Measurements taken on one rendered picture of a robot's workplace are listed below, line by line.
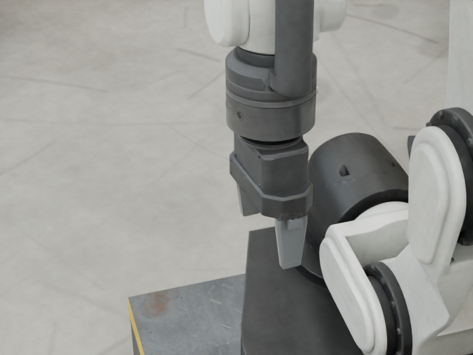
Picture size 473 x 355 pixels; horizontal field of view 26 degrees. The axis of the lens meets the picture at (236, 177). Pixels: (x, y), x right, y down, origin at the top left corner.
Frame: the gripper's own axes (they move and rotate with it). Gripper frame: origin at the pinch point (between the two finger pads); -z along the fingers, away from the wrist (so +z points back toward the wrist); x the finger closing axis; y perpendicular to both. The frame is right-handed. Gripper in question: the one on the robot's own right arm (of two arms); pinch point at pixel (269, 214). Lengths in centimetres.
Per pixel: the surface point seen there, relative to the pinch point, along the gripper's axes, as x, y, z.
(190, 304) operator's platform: -50, 7, -50
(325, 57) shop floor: -173, 93, -68
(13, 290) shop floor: -111, -15, -82
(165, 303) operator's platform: -52, 3, -50
